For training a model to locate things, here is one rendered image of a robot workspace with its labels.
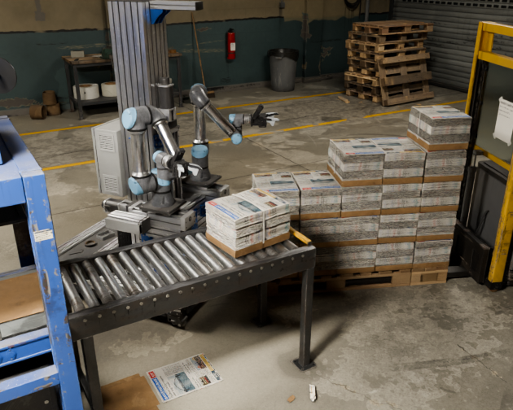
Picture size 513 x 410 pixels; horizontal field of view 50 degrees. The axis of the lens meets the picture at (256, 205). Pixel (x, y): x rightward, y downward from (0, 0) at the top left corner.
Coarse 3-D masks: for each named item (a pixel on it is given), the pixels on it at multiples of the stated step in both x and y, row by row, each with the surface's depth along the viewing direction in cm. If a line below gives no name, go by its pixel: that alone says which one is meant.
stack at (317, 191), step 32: (288, 192) 367; (320, 192) 371; (352, 192) 375; (384, 192) 378; (416, 192) 382; (320, 224) 381; (352, 224) 384; (384, 224) 389; (416, 224) 392; (320, 256) 392; (352, 256) 395; (384, 256) 399; (320, 288) 405; (352, 288) 406
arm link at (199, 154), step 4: (192, 148) 383; (196, 148) 382; (200, 148) 382; (204, 148) 382; (192, 152) 381; (196, 152) 379; (200, 152) 379; (204, 152) 380; (192, 156) 382; (196, 156) 380; (200, 156) 380; (204, 156) 381; (192, 160) 384; (196, 160) 381; (200, 160) 381; (204, 160) 382; (200, 164) 382; (204, 164) 384
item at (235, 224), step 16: (208, 208) 297; (224, 208) 290; (240, 208) 290; (208, 224) 302; (224, 224) 288; (240, 224) 281; (256, 224) 288; (224, 240) 293; (240, 240) 285; (256, 240) 293
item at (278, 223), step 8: (248, 192) 311; (256, 192) 311; (264, 192) 311; (256, 200) 301; (264, 200) 301; (272, 200) 300; (280, 200) 301; (272, 208) 291; (280, 208) 295; (288, 208) 299; (272, 216) 293; (280, 216) 297; (288, 216) 301; (272, 224) 295; (280, 224) 300; (288, 224) 304; (272, 232) 298; (280, 232) 302
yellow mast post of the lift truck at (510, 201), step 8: (512, 160) 364; (512, 168) 365; (512, 176) 366; (512, 184) 368; (512, 192) 370; (504, 200) 376; (512, 200) 373; (504, 208) 377; (512, 208) 375; (504, 216) 378; (512, 216) 378; (504, 224) 380; (512, 224) 380; (504, 232) 382; (496, 240) 389; (504, 240) 385; (496, 248) 390; (504, 248) 388; (496, 256) 390; (504, 256) 391; (496, 264) 393; (504, 264) 394; (496, 272) 395; (496, 280) 398
